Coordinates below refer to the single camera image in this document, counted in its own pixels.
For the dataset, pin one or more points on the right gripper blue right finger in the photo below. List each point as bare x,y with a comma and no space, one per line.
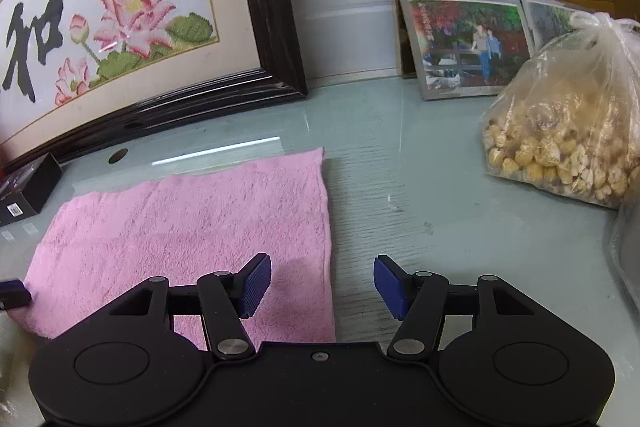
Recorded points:
417,301

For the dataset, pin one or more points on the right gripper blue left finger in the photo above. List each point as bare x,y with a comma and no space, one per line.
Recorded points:
227,299

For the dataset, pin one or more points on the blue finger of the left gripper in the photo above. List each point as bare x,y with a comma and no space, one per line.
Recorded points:
14,295

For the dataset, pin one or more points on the framed lotus cross-stitch picture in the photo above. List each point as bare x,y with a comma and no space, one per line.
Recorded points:
78,75

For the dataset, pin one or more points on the pink towel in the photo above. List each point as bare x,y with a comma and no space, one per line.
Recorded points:
101,244

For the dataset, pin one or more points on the plastic bag of nuts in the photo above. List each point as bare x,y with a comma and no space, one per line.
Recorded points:
568,123

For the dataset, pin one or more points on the black charger box right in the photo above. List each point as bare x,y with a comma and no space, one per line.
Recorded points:
26,191

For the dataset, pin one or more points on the framed couple photo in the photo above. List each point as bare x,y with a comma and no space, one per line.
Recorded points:
463,48

